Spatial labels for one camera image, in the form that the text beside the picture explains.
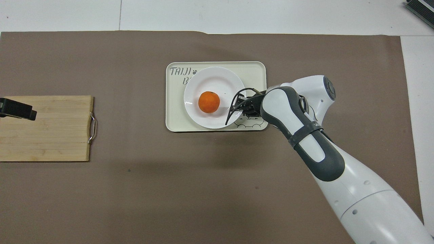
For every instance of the cream rectangular tray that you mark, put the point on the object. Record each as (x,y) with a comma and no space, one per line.
(176,118)

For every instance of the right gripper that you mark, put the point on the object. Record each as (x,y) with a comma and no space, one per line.
(257,105)

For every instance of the dark grey box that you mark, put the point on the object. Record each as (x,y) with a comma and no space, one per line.
(422,8)

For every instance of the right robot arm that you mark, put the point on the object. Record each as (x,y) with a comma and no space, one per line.
(339,176)

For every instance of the white round plate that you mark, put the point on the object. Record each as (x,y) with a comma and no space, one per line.
(217,81)

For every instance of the wooden cutting board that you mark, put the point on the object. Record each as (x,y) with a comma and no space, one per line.
(51,135)

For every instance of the orange fruit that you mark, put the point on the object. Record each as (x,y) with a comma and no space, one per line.
(209,102)

